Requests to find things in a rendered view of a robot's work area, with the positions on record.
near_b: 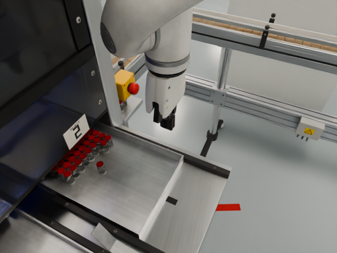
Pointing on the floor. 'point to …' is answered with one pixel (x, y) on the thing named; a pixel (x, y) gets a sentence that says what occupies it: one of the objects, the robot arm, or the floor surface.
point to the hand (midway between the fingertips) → (167, 120)
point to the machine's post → (103, 62)
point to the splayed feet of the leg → (211, 139)
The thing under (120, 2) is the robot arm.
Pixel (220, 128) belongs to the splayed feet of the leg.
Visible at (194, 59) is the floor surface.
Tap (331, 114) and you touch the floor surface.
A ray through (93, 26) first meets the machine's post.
